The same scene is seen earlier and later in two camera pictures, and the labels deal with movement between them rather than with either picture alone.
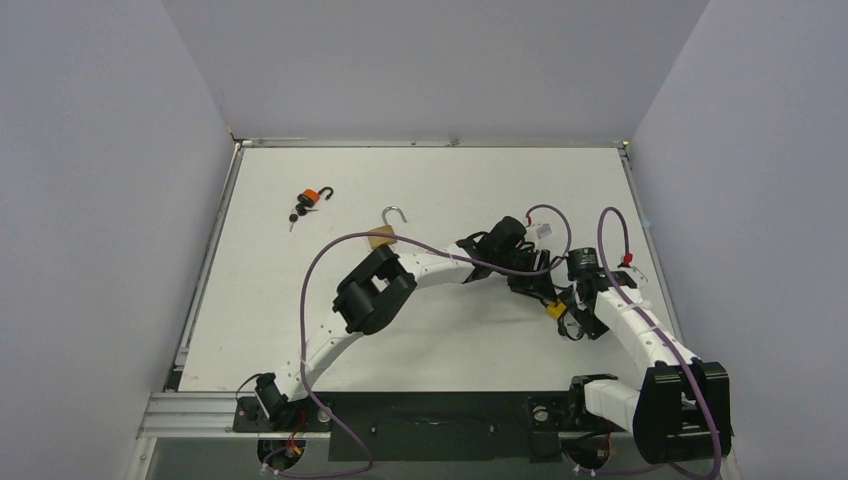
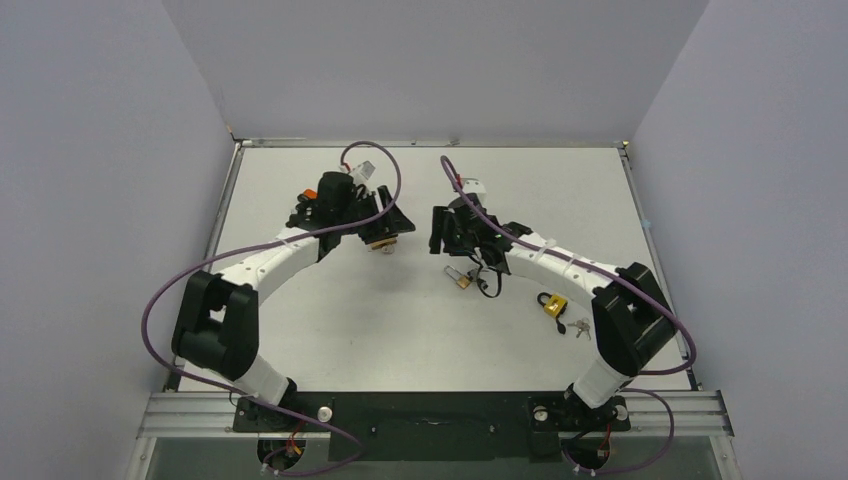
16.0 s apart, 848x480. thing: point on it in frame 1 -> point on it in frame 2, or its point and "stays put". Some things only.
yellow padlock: (555, 311) stays put
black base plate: (428, 426) stays put
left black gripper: (537, 284) -> (388, 225)
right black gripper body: (579, 312) -> (452, 234)
